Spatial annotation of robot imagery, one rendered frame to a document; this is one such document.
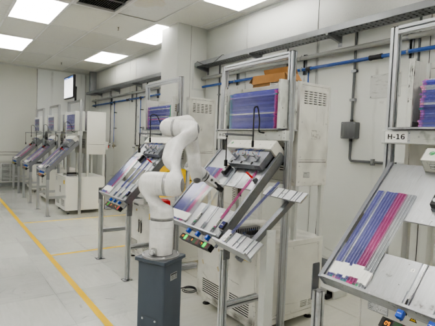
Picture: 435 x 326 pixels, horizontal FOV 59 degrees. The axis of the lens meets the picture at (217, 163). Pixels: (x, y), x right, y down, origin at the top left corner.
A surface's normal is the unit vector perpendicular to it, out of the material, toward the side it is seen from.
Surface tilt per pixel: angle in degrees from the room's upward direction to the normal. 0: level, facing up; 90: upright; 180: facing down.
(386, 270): 45
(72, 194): 90
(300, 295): 90
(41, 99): 90
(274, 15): 90
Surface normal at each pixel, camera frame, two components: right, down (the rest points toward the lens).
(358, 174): -0.81, 0.00
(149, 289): -0.47, 0.03
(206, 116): 0.58, 0.07
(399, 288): -0.55, -0.71
